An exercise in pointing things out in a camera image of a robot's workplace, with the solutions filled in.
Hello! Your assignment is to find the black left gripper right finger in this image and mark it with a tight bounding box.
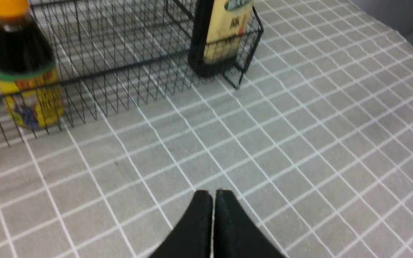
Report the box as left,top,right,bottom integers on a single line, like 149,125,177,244
214,190,285,258

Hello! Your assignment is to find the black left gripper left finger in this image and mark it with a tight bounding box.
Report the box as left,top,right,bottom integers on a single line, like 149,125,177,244
150,190,213,258

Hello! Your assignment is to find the tall dark vinegar bottle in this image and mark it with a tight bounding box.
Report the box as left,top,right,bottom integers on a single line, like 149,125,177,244
188,0,254,78

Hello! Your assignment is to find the small orange-capped sauce bottle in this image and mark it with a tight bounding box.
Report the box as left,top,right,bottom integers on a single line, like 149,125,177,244
0,0,64,131

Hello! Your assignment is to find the grey checked tablecloth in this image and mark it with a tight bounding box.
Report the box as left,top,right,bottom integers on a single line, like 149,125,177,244
0,0,413,258

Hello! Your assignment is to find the black wire mesh rack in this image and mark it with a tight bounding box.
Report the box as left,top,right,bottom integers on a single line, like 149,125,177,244
0,0,264,148

